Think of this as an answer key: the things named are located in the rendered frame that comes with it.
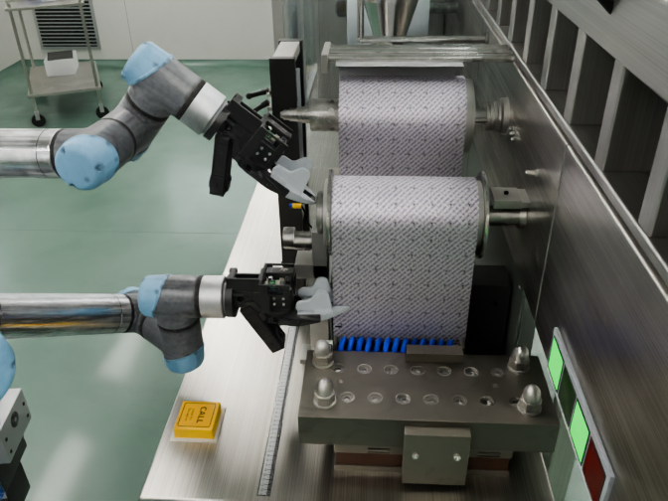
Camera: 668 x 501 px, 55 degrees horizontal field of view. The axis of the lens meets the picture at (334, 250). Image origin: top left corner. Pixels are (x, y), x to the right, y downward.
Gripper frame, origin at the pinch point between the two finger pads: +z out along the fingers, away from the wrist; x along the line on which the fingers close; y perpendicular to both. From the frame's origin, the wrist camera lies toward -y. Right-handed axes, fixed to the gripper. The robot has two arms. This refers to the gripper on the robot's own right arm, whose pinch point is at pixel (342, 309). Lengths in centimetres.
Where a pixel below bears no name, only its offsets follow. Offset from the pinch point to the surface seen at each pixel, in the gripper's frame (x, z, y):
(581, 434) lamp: -36.7, 29.7, 9.8
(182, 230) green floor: 219, -101, -109
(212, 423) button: -12.0, -22.4, -16.6
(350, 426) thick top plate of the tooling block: -19.9, 2.1, -7.9
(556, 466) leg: 13, 48, -53
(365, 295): -0.3, 4.0, 3.2
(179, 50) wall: 556, -191, -94
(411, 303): -0.2, 11.9, 1.7
